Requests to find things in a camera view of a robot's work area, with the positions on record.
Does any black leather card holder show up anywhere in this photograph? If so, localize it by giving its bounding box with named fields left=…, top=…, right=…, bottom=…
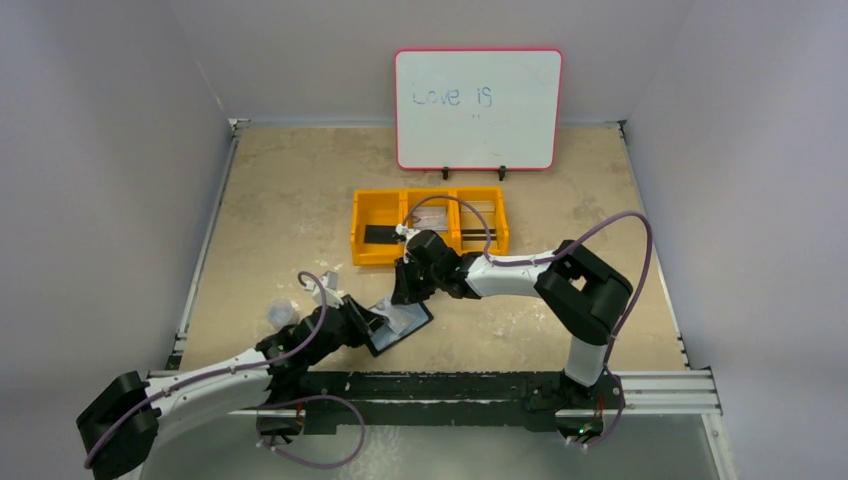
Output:
left=366, top=297, right=433, bottom=357

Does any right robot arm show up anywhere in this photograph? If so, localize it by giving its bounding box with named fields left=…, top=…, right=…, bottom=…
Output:
left=391, top=230, right=633, bottom=407

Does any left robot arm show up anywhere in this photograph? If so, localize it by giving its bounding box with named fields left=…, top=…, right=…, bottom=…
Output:
left=76, top=296, right=389, bottom=479

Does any silver VIP card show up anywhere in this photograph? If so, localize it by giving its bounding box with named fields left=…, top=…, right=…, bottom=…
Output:
left=410, top=205, right=449, bottom=232

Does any gold striped card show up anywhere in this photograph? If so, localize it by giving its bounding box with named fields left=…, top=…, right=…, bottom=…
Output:
left=459, top=200, right=497, bottom=243

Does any black card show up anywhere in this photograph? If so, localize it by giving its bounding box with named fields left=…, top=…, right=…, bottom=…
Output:
left=363, top=224, right=405, bottom=245

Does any left yellow bin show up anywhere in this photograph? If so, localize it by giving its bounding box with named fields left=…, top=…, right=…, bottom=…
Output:
left=350, top=189, right=407, bottom=267

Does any pink framed whiteboard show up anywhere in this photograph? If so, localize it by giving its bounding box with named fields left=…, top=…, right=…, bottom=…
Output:
left=394, top=47, right=564, bottom=171

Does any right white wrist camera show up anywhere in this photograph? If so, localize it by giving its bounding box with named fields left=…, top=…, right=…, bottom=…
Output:
left=393, top=224, right=420, bottom=244

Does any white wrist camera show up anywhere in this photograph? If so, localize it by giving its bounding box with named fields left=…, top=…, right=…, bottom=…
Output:
left=311, top=271, right=344, bottom=308
left=393, top=224, right=420, bottom=244

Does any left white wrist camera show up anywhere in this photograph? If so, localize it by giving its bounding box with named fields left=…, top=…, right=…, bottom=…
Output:
left=311, top=271, right=344, bottom=308

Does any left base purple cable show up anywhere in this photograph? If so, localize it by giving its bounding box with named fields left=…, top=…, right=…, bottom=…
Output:
left=254, top=394, right=366, bottom=469

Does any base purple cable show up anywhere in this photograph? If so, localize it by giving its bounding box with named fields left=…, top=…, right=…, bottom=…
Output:
left=563, top=384, right=632, bottom=453
left=254, top=394, right=366, bottom=469

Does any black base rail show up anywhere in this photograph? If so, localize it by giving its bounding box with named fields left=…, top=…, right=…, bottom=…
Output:
left=235, top=351, right=631, bottom=439

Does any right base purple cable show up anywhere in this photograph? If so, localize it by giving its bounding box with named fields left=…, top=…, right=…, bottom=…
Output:
left=563, top=384, right=632, bottom=453

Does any aluminium frame rail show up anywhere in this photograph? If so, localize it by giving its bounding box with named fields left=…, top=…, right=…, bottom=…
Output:
left=135, top=370, right=723, bottom=417

